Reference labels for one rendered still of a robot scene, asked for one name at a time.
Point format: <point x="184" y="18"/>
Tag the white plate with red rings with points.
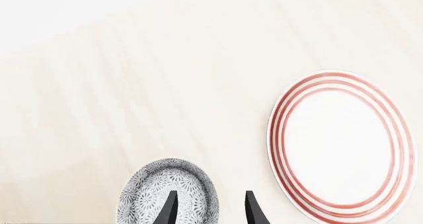
<point x="340" y="147"/>

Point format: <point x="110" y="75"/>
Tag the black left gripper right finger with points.
<point x="254" y="212"/>

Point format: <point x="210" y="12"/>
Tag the black white patterned bowl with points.
<point x="185" y="182"/>

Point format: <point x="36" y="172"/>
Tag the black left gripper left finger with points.
<point x="168" y="211"/>

